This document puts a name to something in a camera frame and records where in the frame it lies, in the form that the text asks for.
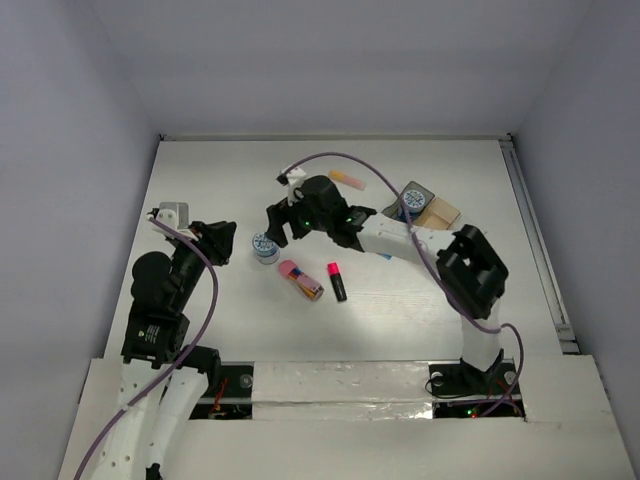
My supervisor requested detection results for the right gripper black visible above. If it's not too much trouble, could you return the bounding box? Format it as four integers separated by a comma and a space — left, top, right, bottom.
267, 191, 332, 247

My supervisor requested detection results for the grey container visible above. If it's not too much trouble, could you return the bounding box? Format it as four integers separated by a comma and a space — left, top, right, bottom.
382, 181, 435, 222

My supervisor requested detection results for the pink capped crayon tube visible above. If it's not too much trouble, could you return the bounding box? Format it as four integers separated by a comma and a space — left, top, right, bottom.
278, 260, 324, 301

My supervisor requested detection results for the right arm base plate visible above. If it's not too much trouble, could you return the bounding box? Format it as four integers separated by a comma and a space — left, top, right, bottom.
425, 361, 525, 419

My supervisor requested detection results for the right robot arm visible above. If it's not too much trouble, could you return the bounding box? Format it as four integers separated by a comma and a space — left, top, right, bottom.
266, 168, 509, 397

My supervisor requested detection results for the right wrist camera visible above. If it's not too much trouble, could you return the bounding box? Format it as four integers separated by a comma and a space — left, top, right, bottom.
276, 167, 307, 188

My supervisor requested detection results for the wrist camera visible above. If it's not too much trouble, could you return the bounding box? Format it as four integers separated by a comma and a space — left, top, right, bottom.
276, 167, 307, 188
145, 201, 190, 232

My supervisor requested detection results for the orange container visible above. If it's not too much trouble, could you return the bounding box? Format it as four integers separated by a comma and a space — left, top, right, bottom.
414, 197, 461, 230

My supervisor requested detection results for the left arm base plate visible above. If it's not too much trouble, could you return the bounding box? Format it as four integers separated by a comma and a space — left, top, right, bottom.
190, 362, 254, 420

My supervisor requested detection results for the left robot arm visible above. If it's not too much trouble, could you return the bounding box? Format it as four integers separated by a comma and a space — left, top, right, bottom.
74, 209, 237, 479

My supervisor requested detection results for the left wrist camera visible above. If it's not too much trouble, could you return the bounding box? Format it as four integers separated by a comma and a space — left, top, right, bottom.
145, 201, 190, 232

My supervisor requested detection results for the aluminium rail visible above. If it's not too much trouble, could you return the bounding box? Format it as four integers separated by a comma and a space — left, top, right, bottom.
499, 138, 582, 355

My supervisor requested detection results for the yellow highlighter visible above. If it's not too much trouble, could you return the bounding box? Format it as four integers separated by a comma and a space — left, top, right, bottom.
328, 170, 366, 191

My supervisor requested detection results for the pink black highlighter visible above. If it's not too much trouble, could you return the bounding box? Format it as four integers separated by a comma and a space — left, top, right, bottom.
327, 262, 348, 303

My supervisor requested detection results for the blue tape roll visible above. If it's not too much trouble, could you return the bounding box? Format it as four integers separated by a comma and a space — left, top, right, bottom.
402, 189, 428, 214
251, 232, 280, 265

